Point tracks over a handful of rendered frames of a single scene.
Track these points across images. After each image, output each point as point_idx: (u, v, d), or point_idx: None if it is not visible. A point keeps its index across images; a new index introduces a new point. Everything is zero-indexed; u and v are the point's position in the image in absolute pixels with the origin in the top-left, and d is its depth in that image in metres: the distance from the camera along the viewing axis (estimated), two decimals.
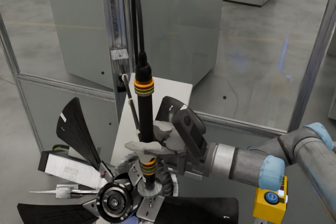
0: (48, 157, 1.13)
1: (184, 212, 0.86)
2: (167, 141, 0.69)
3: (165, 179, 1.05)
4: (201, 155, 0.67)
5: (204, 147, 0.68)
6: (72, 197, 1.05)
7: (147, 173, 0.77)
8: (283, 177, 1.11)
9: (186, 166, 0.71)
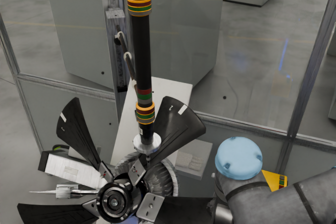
0: (48, 157, 1.13)
1: (184, 212, 0.86)
2: None
3: (165, 179, 1.05)
4: None
5: None
6: (72, 197, 1.05)
7: (144, 122, 0.67)
8: (283, 177, 1.11)
9: None
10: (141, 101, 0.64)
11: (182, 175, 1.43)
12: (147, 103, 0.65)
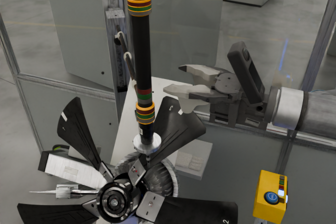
0: (48, 157, 1.13)
1: None
2: (216, 84, 0.56)
3: (165, 179, 1.05)
4: (260, 100, 0.54)
5: (262, 91, 0.55)
6: (72, 197, 1.05)
7: (144, 122, 0.67)
8: (283, 177, 1.11)
9: (237, 116, 0.58)
10: (141, 101, 0.64)
11: (182, 175, 1.43)
12: (147, 103, 0.65)
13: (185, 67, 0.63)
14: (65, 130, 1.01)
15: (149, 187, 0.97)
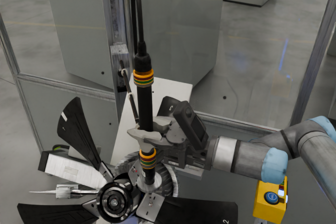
0: (48, 157, 1.13)
1: None
2: (167, 134, 0.67)
3: (165, 179, 1.05)
4: (202, 148, 0.66)
5: (205, 139, 0.67)
6: (72, 197, 1.05)
7: (147, 167, 0.76)
8: None
9: (187, 159, 0.69)
10: None
11: (182, 175, 1.43)
12: (150, 152, 0.73)
13: None
14: (65, 130, 1.01)
15: None
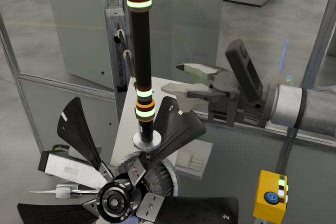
0: (48, 157, 1.13)
1: None
2: (214, 82, 0.55)
3: (165, 179, 1.05)
4: (258, 98, 0.54)
5: (260, 89, 0.55)
6: (72, 197, 1.05)
7: (144, 120, 0.67)
8: (283, 177, 1.11)
9: (236, 115, 0.57)
10: (141, 98, 0.64)
11: (182, 175, 1.43)
12: (147, 100, 0.64)
13: (182, 66, 0.62)
14: (65, 130, 1.01)
15: (149, 187, 0.97)
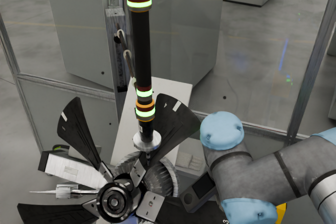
0: (48, 157, 1.13)
1: (72, 223, 0.96)
2: (218, 199, 0.68)
3: (165, 179, 1.05)
4: None
5: None
6: (72, 197, 1.05)
7: (144, 120, 0.67)
8: None
9: None
10: (141, 98, 0.64)
11: (182, 175, 1.43)
12: (147, 100, 0.64)
13: (219, 205, 0.76)
14: (164, 108, 0.93)
15: None
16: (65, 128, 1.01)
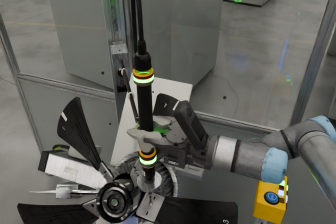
0: (48, 157, 1.13)
1: (72, 223, 0.96)
2: (167, 133, 0.67)
3: (165, 179, 1.05)
4: (202, 148, 0.66)
5: (205, 139, 0.67)
6: (72, 197, 1.05)
7: (147, 167, 0.76)
8: None
9: (186, 159, 0.69)
10: None
11: (182, 175, 1.43)
12: (150, 151, 0.73)
13: None
14: (164, 108, 0.93)
15: None
16: (65, 128, 1.01)
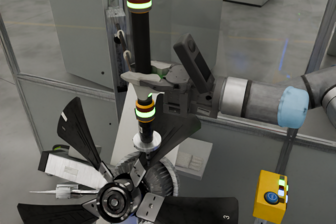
0: (48, 157, 1.13)
1: (72, 223, 0.96)
2: (167, 75, 0.58)
3: (165, 179, 1.05)
4: (207, 89, 0.56)
5: (211, 81, 0.58)
6: (72, 197, 1.05)
7: (144, 120, 0.67)
8: (283, 177, 1.11)
9: (189, 106, 0.60)
10: None
11: (182, 175, 1.43)
12: (147, 101, 0.64)
13: None
14: None
15: None
16: (65, 128, 1.01)
